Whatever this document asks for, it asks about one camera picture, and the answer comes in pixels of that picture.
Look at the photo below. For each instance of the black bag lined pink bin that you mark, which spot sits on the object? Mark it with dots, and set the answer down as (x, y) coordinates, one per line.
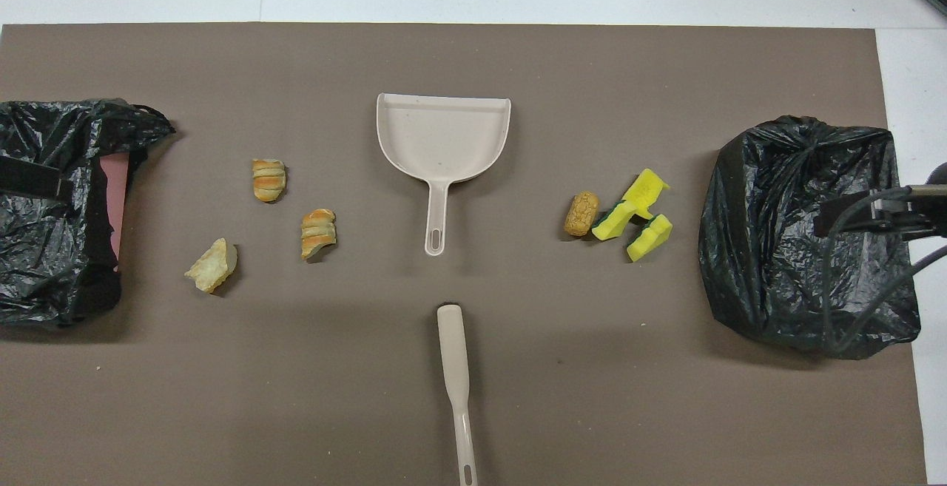
(44, 264)

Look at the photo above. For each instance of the beige hand brush black bristles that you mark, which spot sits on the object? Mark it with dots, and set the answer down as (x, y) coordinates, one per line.
(451, 353)

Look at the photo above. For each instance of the pale bread chunk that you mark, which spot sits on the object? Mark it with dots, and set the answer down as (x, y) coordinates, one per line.
(212, 268)

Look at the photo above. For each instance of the striped croissant piece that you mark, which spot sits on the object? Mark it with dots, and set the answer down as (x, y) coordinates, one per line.
(318, 233)
(269, 181)

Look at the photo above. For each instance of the beige plastic dustpan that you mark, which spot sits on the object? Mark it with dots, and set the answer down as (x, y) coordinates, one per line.
(444, 138)

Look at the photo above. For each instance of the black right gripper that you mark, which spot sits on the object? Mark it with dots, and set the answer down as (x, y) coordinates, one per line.
(934, 212)

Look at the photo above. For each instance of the brown paper table mat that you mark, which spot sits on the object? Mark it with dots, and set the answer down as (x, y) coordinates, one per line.
(518, 64)

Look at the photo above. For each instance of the brown round bun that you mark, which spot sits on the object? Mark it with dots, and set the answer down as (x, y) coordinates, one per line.
(581, 214)

